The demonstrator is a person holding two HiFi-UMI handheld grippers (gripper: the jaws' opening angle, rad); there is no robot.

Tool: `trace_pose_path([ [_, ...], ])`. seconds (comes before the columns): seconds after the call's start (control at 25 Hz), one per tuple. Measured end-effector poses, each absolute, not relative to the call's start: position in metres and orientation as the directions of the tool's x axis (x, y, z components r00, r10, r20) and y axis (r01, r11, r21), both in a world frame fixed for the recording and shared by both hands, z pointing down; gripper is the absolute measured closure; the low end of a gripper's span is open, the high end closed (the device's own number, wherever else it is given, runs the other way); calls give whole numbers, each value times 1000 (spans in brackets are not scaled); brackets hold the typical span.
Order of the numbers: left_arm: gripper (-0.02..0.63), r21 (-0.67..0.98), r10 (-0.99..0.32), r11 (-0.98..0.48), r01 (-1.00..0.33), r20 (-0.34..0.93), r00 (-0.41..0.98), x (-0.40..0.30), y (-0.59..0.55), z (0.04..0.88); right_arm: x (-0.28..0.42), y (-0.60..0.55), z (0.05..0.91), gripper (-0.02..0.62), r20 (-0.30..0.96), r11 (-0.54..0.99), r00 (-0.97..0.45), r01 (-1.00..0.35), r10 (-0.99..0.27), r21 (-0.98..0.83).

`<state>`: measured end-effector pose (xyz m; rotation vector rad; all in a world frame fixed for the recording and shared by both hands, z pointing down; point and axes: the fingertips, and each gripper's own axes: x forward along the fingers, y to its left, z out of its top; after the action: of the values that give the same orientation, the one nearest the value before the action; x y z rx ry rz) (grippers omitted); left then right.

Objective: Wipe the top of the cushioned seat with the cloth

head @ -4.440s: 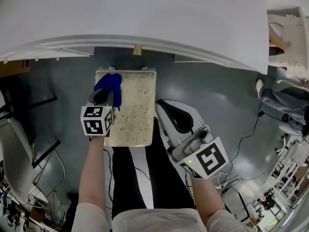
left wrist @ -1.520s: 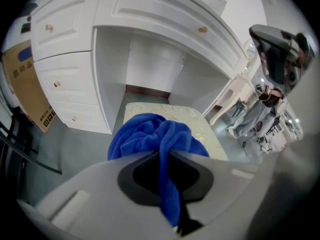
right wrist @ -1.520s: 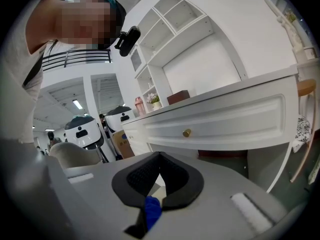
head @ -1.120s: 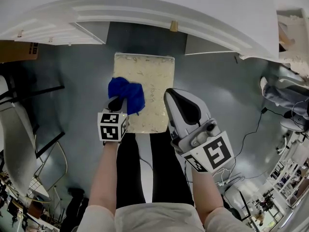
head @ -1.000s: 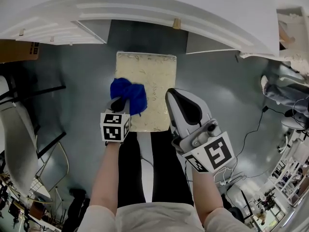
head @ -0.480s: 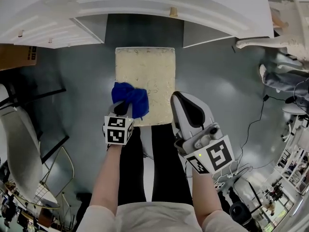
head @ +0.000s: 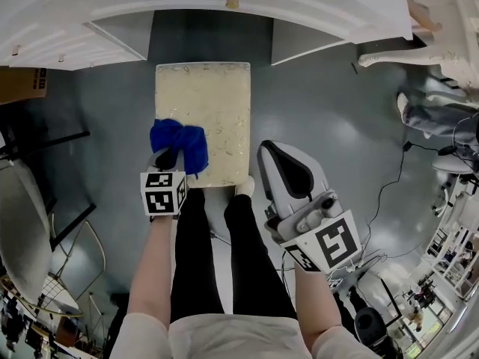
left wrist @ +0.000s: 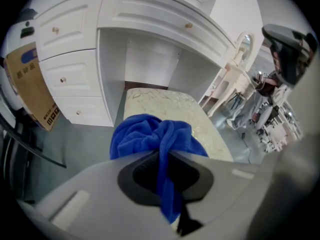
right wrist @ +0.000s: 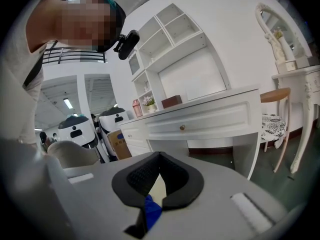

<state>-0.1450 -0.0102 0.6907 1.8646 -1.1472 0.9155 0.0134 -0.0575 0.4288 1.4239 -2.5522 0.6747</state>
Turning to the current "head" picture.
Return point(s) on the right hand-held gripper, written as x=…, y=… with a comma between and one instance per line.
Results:
x=337, y=241

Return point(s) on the blue cloth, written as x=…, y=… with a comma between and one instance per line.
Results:
x=187, y=144

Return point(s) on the person's left forearm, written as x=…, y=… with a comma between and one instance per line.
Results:
x=149, y=275

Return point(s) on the cream upholstered stool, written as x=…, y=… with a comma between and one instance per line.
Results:
x=209, y=95

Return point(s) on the gold frame white chair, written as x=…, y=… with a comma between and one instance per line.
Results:
x=63, y=297

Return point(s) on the person's right forearm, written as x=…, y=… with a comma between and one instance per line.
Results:
x=316, y=309

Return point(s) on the brown cardboard box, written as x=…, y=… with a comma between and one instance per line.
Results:
x=18, y=86

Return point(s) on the person's black trousers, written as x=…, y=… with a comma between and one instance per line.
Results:
x=194, y=260

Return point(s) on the grey fabric chair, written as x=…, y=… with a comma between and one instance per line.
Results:
x=22, y=230

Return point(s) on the person's beige shirt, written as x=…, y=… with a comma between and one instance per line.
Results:
x=239, y=339

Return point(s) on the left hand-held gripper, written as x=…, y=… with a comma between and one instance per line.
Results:
x=161, y=200

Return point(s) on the person's right white shoe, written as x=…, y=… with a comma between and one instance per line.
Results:
x=245, y=186

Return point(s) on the ornate cream vanity table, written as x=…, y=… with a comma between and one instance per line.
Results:
x=449, y=51

